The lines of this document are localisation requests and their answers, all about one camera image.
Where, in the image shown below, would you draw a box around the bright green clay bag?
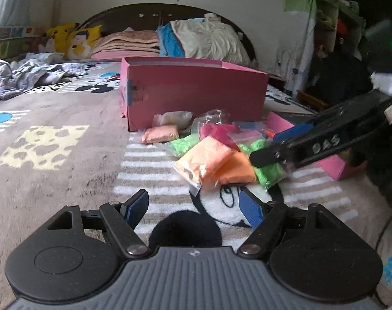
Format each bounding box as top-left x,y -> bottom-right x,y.
239,138 -> 287,188

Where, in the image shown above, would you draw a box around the folded pink blanket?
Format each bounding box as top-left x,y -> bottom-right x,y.
90,30 -> 161,62

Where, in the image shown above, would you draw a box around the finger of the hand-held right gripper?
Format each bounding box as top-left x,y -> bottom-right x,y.
273,121 -> 316,144
249,145 -> 294,169

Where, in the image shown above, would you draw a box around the blue cloth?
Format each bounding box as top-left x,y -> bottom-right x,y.
156,24 -> 185,58

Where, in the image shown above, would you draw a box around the magenta clay bag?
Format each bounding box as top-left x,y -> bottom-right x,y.
200,123 -> 241,152

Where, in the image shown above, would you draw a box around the pink box lid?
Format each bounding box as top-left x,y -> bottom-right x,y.
267,111 -> 367,181

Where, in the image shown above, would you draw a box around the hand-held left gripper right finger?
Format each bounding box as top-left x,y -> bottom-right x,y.
236,186 -> 343,259

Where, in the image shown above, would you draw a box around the white hanging cloth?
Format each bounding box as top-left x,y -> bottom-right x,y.
276,5 -> 317,99

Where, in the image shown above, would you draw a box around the large pink cardboard box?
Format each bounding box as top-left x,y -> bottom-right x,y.
119,57 -> 269,132

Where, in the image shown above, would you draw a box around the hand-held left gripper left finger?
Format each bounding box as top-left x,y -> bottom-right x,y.
46,189 -> 152,259

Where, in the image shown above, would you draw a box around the light orange clay bag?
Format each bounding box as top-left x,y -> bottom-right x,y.
173,136 -> 239,190

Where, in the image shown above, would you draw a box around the blue clay bag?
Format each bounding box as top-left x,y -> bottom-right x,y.
231,120 -> 268,143

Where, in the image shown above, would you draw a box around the clear plastic bag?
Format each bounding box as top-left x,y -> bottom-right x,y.
191,109 -> 231,133

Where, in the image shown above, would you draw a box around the salmon clay bag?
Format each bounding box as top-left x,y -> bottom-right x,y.
141,125 -> 180,144

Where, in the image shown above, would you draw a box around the yellow cartoon pillow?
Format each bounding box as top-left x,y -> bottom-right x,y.
66,24 -> 103,60

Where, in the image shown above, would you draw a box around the dark cloth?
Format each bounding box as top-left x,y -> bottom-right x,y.
351,126 -> 392,209

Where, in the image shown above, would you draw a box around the deep orange clay bag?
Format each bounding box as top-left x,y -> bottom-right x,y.
215,151 -> 258,188

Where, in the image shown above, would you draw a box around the pale green clay bag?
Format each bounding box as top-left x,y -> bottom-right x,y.
169,134 -> 203,158

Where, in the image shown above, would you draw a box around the cluttered shelf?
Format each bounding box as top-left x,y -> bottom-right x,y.
278,0 -> 367,72

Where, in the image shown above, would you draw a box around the white clay bag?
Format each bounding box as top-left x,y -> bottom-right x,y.
152,111 -> 194,128

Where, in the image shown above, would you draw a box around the cream pillow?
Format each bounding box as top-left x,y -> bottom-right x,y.
169,18 -> 251,66

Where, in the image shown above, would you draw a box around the beige printed pillow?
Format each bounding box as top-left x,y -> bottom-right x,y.
375,213 -> 392,307

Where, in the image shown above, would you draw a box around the colourful foam wall panel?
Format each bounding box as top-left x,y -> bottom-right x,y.
0,25 -> 53,59

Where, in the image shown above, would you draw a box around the dark wooden headboard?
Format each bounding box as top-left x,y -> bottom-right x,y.
76,3 -> 258,65

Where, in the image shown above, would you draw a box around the crumpled pale clothes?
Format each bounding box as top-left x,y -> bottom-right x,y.
0,52 -> 88,101

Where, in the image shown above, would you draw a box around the yellow plush toy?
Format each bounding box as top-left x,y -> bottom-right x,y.
46,22 -> 80,53

